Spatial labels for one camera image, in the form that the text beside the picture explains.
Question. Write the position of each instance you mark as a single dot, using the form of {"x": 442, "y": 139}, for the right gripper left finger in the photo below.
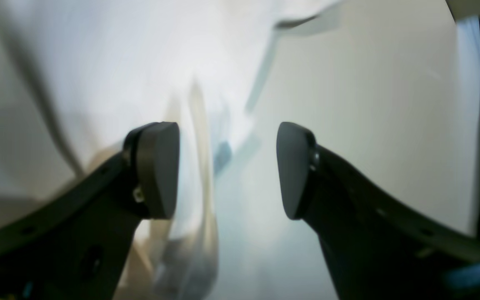
{"x": 75, "y": 248}

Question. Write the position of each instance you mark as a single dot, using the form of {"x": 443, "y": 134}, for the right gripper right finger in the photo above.
{"x": 374, "y": 246}

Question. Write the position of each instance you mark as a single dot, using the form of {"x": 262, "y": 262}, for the white printed t-shirt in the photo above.
{"x": 77, "y": 75}

